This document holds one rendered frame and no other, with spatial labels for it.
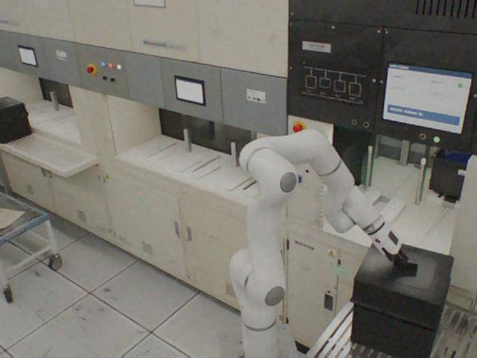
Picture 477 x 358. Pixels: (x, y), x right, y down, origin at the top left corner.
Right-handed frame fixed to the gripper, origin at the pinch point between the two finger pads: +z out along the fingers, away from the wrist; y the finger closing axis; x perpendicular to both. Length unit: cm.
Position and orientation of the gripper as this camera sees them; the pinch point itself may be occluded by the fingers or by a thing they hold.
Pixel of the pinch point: (403, 260)
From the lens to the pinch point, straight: 177.1
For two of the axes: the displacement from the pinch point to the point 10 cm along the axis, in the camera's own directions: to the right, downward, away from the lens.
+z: 6.4, 7.7, 0.2
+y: 4.9, -4.3, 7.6
